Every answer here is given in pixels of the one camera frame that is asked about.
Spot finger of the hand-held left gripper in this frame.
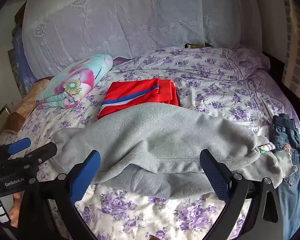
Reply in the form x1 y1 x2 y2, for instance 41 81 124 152
0 137 32 159
22 142 58 167

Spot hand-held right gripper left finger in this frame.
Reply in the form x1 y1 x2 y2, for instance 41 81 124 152
20 150 102 240

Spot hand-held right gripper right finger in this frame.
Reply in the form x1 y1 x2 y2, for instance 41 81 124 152
199 149 287 240

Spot grey fleece pants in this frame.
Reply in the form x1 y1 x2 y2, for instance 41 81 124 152
51 102 298 200

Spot person's left hand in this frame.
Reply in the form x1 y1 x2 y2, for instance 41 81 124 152
9 191 24 228

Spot brown wooden box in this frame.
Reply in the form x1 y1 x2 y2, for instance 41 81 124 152
5 111 25 134

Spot tan cloth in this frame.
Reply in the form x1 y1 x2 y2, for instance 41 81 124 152
16 76 55 120

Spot blue denim jeans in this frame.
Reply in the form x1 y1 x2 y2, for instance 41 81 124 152
269 114 300 240

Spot green patterned picture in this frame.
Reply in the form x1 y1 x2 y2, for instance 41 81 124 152
7 49 23 93

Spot floral colourful pillow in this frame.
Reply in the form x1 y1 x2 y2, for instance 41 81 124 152
35 54 113 109

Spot blue patterned cloth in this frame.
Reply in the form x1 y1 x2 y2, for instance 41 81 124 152
11 27 38 98

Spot purple floral bed sheet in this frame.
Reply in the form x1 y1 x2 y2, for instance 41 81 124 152
0 46 300 240

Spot red folded jacket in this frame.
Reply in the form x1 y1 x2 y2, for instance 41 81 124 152
97 78 180 120

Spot dark flat object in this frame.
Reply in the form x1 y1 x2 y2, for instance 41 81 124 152
184 43 214 49

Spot white lace cover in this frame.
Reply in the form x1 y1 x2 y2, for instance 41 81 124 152
22 0 265 77

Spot checked curtain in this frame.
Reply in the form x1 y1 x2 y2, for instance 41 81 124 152
281 0 300 99

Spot gold metal rail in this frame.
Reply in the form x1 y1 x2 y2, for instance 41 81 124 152
0 106 10 133

